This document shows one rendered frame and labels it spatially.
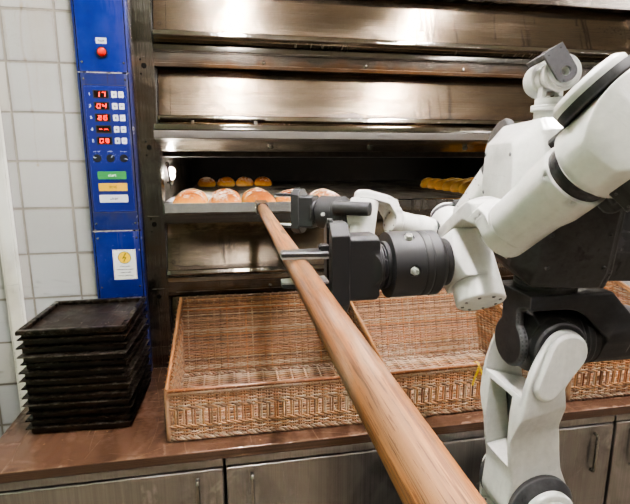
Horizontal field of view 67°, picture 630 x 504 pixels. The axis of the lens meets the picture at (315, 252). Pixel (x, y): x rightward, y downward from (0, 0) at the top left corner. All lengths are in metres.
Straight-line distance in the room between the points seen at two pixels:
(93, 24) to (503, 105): 1.44
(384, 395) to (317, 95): 1.54
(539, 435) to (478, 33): 1.40
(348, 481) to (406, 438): 1.26
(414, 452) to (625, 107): 0.37
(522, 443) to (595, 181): 0.70
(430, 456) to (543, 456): 0.93
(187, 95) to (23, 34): 0.51
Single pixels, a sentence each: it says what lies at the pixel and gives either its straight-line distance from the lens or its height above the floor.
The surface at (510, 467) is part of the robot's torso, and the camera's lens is 1.13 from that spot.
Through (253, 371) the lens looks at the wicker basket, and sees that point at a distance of 1.75.
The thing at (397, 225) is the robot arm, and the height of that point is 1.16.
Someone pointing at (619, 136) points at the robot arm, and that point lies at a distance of 0.50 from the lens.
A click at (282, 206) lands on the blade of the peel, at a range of 1.42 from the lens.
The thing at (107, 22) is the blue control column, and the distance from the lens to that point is 1.75.
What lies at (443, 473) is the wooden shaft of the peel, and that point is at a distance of 0.22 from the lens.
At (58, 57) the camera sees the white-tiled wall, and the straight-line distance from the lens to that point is 1.80.
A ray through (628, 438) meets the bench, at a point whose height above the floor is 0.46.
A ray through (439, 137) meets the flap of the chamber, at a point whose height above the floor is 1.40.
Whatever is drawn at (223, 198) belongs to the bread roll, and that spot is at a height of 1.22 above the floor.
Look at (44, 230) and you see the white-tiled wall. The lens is 1.82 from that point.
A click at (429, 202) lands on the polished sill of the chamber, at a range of 1.87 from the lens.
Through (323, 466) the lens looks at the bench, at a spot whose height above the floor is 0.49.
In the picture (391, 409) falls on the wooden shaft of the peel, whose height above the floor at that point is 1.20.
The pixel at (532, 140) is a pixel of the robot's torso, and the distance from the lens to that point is 0.89.
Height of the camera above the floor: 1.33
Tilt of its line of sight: 11 degrees down
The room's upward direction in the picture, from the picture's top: straight up
